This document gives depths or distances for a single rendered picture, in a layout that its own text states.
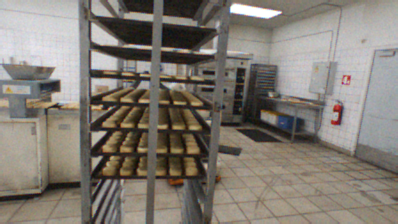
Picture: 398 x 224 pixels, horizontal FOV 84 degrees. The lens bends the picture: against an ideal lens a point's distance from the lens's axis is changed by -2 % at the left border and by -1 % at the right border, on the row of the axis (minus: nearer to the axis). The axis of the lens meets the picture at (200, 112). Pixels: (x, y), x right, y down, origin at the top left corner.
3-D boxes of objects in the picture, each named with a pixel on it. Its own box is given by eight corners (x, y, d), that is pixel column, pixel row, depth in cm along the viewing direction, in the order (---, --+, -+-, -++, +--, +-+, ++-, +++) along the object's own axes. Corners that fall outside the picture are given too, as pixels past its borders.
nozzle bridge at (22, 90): (-5, 117, 196) (-9, 79, 191) (29, 106, 264) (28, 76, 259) (38, 118, 206) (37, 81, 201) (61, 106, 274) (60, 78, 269)
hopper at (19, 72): (0, 79, 199) (-2, 63, 197) (27, 77, 252) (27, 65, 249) (38, 81, 208) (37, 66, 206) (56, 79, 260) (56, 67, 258)
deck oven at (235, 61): (189, 128, 569) (195, 47, 536) (181, 118, 683) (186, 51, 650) (245, 128, 611) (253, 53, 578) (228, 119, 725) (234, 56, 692)
